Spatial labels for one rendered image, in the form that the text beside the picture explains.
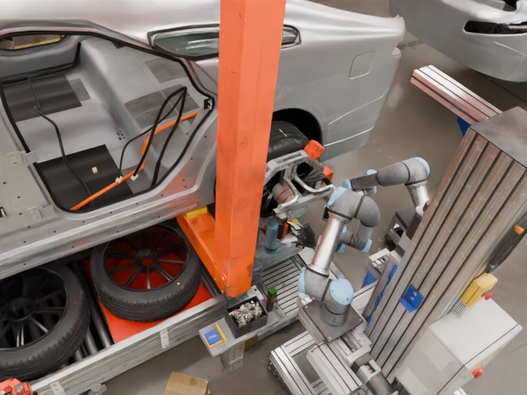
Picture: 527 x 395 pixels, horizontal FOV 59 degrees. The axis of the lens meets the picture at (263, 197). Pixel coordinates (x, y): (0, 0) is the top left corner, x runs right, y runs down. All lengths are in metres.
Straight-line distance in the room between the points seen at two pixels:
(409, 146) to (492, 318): 2.95
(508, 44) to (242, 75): 3.28
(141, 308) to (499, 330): 1.82
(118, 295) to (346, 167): 2.47
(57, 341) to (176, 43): 1.62
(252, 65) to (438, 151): 3.50
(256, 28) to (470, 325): 1.40
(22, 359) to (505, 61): 4.22
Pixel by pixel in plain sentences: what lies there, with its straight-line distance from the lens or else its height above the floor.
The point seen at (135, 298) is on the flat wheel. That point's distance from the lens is 2.77.
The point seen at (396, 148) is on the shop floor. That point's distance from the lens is 4.79.
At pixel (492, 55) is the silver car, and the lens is 4.66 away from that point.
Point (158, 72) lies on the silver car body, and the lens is 3.44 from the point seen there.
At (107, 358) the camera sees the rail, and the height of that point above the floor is 0.36.
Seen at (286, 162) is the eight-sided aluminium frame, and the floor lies 1.12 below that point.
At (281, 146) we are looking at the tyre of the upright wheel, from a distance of 2.63.
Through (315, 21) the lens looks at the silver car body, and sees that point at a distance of 2.61.
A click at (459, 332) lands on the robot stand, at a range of 2.05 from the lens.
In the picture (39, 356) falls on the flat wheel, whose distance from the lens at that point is 2.74.
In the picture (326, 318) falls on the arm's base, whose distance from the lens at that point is 2.33.
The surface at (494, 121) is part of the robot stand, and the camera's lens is 1.63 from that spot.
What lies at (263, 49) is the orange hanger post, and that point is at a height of 2.06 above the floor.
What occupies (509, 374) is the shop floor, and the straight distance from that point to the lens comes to 3.63.
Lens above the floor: 2.84
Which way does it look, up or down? 46 degrees down
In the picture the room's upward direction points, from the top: 7 degrees clockwise
